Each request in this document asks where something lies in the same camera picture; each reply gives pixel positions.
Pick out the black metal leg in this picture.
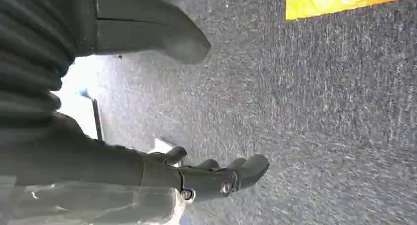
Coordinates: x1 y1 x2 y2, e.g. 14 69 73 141
91 99 105 142

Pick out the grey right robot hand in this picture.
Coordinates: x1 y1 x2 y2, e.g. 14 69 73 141
0 0 270 225

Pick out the white flat plate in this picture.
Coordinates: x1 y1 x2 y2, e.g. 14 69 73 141
147 138 184 168

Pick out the right arm ribbed grey sleeve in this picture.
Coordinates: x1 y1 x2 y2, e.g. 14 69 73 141
0 0 78 128

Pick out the yellow printed sheet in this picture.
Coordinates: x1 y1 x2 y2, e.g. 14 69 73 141
285 0 417 21

